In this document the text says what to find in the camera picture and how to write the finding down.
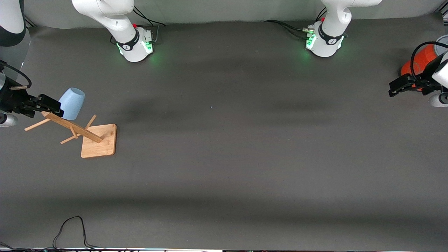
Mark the light blue cup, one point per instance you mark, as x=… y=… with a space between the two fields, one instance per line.
x=71 y=101

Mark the dark grey table mat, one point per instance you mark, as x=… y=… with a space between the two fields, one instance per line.
x=224 y=157

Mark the wooden mug tree rack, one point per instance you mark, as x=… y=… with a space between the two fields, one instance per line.
x=99 y=141

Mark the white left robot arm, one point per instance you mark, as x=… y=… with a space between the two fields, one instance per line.
x=330 y=31

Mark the orange cylindrical can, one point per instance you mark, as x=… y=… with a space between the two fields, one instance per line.
x=421 y=61

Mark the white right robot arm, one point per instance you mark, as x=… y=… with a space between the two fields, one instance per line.
x=122 y=24

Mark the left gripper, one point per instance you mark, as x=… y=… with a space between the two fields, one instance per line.
x=424 y=81

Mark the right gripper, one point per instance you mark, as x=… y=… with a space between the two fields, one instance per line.
x=10 y=99

